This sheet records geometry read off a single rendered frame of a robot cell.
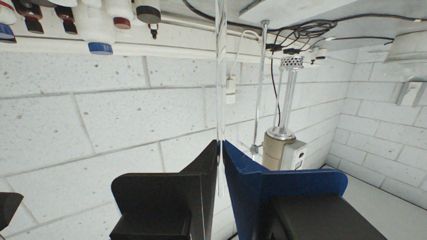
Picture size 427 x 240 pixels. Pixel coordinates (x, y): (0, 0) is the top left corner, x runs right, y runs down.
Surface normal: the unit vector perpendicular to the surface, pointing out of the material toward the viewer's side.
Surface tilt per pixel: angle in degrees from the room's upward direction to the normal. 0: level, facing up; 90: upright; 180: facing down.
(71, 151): 90
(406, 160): 90
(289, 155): 90
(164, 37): 90
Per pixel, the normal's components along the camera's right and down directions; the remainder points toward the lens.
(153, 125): 0.49, 0.26
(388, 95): -0.87, 0.17
